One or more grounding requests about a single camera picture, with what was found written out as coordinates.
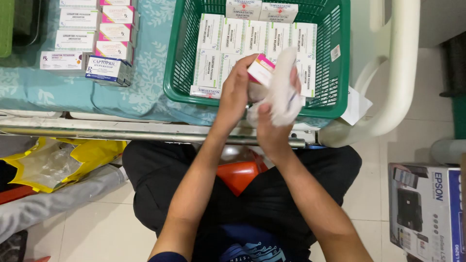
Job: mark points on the person's left hand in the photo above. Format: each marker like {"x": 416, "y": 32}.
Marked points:
{"x": 235, "y": 94}

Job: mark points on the person's right hand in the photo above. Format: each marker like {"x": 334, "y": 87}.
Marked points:
{"x": 273, "y": 134}

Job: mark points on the person's left fingers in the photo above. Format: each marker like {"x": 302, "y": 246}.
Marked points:
{"x": 246, "y": 62}

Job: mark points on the pink white medicine box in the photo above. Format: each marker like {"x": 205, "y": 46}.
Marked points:
{"x": 118, "y": 14}
{"x": 116, "y": 32}
{"x": 260, "y": 69}
{"x": 113, "y": 50}
{"x": 115, "y": 2}

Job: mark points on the white cloth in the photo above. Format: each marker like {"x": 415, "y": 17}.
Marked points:
{"x": 282, "y": 91}

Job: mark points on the rows of green-print white boxes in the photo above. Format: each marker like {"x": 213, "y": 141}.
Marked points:
{"x": 233, "y": 40}

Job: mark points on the white box with red label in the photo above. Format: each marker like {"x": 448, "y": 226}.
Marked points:
{"x": 243, "y": 9}
{"x": 205, "y": 92}
{"x": 278, "y": 12}

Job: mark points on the green plastic basket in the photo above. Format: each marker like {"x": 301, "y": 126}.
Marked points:
{"x": 336, "y": 83}

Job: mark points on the teal floral bed sheet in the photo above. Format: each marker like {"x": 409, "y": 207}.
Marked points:
{"x": 145, "y": 80}

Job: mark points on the orange plastic stool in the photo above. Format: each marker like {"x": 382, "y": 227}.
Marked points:
{"x": 238, "y": 174}

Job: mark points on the blue white medicine box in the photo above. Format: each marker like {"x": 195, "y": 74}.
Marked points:
{"x": 128, "y": 72}
{"x": 106, "y": 69}

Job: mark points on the white paper sheet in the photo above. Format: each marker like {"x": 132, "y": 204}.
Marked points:
{"x": 356, "y": 106}

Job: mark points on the person's black shorts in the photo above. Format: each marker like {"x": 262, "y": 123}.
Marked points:
{"x": 153, "y": 182}

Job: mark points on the white medicine carton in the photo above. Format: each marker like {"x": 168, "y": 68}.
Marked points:
{"x": 74, "y": 40}
{"x": 78, "y": 19}
{"x": 78, "y": 3}

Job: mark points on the yellow plastic bag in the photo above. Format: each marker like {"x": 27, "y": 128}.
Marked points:
{"x": 98, "y": 153}

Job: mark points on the person's dark blue shirt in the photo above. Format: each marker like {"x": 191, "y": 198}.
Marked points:
{"x": 247, "y": 243}

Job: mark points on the white carton with purple print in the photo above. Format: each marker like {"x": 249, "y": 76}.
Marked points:
{"x": 62, "y": 60}

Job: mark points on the dark mesh object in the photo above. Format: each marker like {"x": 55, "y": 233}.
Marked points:
{"x": 454, "y": 65}

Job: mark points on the green bin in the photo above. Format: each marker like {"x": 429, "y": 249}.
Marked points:
{"x": 460, "y": 116}

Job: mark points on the dark tray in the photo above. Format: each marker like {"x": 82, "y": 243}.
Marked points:
{"x": 29, "y": 23}

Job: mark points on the grey pipe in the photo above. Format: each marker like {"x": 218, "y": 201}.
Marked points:
{"x": 449, "y": 151}

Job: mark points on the clear plastic bag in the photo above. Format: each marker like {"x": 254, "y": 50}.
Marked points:
{"x": 49, "y": 165}

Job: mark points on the printer carton box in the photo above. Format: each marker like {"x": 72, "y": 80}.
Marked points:
{"x": 426, "y": 211}

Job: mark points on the grey cloth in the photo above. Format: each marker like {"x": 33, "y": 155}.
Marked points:
{"x": 54, "y": 203}

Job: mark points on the green woven mat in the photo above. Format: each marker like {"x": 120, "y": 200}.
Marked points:
{"x": 6, "y": 27}

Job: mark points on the red board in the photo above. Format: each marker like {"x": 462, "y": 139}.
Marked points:
{"x": 14, "y": 194}

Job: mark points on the metal bed rail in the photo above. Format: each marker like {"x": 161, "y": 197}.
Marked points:
{"x": 109, "y": 131}

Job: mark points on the white plastic bed frame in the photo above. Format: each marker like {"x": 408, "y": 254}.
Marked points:
{"x": 400, "y": 72}

